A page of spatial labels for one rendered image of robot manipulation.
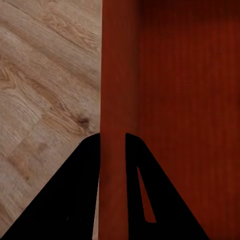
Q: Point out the storage box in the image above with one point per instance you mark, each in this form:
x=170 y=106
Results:
x=170 y=75

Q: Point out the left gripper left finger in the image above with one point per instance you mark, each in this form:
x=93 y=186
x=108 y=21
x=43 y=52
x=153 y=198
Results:
x=65 y=208

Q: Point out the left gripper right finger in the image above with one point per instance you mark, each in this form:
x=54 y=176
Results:
x=174 y=219

